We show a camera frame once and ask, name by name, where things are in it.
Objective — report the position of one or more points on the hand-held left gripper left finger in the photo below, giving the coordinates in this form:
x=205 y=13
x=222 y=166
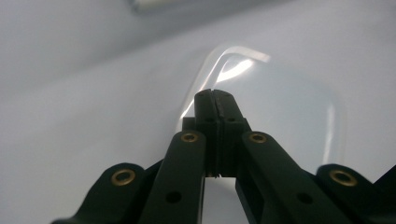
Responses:
x=208 y=105

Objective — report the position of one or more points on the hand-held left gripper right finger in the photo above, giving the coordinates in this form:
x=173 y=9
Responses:
x=229 y=115

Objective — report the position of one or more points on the clear plastic bag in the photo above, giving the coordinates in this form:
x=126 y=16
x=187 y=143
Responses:
x=280 y=109

